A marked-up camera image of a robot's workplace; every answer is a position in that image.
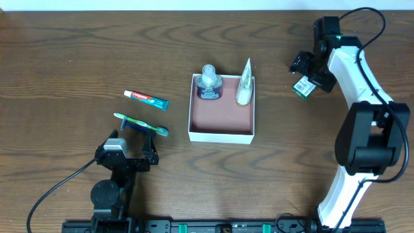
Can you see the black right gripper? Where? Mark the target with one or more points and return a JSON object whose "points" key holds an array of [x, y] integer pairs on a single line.
{"points": [[299, 65]]}

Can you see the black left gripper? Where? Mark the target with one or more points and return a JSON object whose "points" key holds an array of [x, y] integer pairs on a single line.
{"points": [[135, 160]]}

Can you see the green white soap box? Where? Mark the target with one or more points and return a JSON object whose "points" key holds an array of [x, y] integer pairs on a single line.
{"points": [[303, 88]]}

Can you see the white shampoo tube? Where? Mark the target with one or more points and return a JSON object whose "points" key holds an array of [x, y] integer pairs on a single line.
{"points": [[245, 87]]}

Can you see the blue pump soap bottle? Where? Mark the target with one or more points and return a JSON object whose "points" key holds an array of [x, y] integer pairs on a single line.
{"points": [[209, 84]]}

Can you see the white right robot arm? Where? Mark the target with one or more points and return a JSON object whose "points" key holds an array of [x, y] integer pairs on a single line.
{"points": [[372, 145]]}

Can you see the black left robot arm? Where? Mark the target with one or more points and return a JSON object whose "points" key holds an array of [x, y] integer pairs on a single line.
{"points": [[111, 197]]}

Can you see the blue razor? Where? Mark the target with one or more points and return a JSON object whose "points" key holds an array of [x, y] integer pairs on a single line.
{"points": [[125, 123]]}

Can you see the green toothbrush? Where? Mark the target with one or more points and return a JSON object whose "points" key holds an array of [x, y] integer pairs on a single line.
{"points": [[159, 130]]}

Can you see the Colgate toothpaste tube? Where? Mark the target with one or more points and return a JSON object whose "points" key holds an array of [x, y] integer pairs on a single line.
{"points": [[149, 100]]}

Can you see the white box pink interior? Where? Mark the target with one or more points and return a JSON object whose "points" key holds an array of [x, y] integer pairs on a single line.
{"points": [[221, 120]]}

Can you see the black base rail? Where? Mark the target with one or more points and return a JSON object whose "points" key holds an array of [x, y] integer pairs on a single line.
{"points": [[282, 224]]}

